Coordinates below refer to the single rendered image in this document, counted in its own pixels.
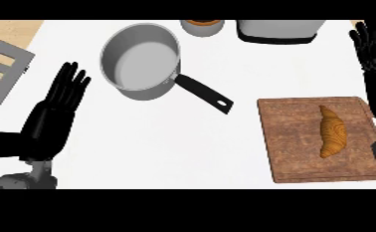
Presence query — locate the grey pot with black handle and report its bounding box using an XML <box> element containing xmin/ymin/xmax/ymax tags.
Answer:
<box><xmin>100</xmin><ymin>22</ymin><xmax>235</xmax><ymax>116</ymax></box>

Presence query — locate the golden brown croissant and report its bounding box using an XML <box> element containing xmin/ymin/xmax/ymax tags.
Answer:
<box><xmin>319</xmin><ymin>105</ymin><xmax>350</xmax><ymax>159</ymax></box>

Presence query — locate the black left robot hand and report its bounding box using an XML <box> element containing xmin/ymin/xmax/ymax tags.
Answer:
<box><xmin>0</xmin><ymin>61</ymin><xmax>94</xmax><ymax>162</ymax></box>

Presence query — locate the grey cup with brown contents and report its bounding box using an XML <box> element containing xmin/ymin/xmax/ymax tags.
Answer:
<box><xmin>181</xmin><ymin>19</ymin><xmax>226</xmax><ymax>38</ymax></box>

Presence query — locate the pale grey appliance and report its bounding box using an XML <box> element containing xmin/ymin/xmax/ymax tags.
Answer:
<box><xmin>235</xmin><ymin>19</ymin><xmax>328</xmax><ymax>46</ymax></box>

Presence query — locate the brown wooden cutting board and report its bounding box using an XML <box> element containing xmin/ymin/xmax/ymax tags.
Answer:
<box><xmin>257</xmin><ymin>96</ymin><xmax>376</xmax><ymax>184</ymax></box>

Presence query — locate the grey slatted rack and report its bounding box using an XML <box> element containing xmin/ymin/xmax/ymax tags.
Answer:
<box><xmin>0</xmin><ymin>40</ymin><xmax>38</xmax><ymax>106</ymax></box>

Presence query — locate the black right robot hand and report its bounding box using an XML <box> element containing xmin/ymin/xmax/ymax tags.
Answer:
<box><xmin>349</xmin><ymin>21</ymin><xmax>376</xmax><ymax>118</ymax></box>

